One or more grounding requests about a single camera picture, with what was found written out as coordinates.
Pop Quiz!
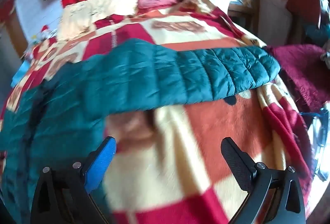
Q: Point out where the clear plastic container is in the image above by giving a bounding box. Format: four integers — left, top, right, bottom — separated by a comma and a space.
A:
309, 107, 330, 181

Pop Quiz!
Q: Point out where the maroon fleece blanket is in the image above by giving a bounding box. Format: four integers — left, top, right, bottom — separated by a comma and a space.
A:
267, 43, 330, 116

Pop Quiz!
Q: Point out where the red and white plush toy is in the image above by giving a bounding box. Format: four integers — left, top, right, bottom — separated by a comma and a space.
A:
41, 25, 52, 39

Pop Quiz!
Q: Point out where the teal puffer jacket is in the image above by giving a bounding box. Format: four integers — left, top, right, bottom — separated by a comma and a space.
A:
0, 38, 281, 224

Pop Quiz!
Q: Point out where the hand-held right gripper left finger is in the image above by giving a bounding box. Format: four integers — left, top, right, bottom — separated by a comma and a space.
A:
30, 136, 117, 224

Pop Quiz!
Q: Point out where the red and cream printed blanket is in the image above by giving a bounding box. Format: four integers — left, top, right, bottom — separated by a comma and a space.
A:
0, 0, 317, 224

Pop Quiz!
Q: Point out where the light blue bag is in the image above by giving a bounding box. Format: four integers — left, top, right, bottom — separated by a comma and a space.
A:
12, 61, 30, 85

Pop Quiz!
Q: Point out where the cream frilled pillow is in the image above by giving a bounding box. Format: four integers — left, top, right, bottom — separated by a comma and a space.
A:
58, 0, 145, 41

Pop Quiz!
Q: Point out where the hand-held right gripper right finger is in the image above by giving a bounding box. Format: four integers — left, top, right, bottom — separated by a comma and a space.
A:
221, 137, 306, 224

